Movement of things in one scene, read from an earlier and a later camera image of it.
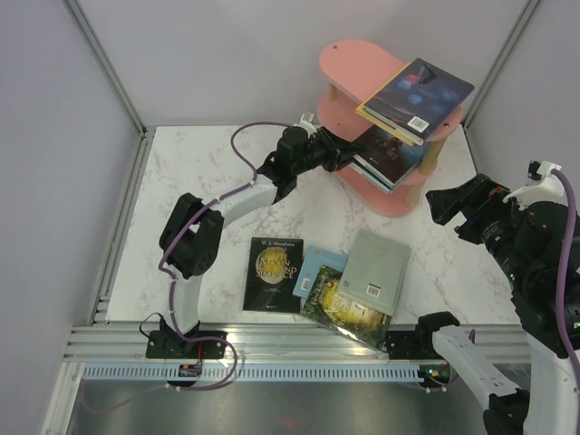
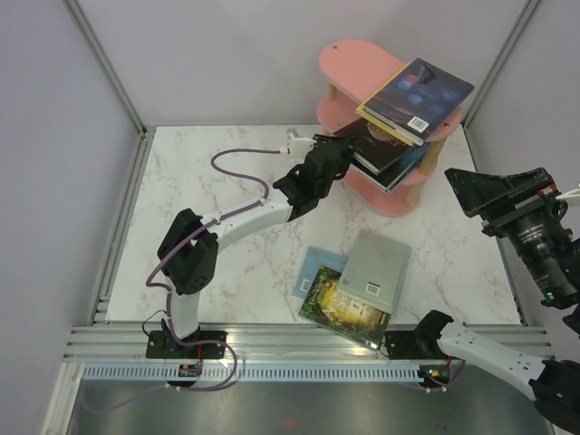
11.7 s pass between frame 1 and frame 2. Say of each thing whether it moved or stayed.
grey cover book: stayed
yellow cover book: stayed
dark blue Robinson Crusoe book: stayed
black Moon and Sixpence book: moved
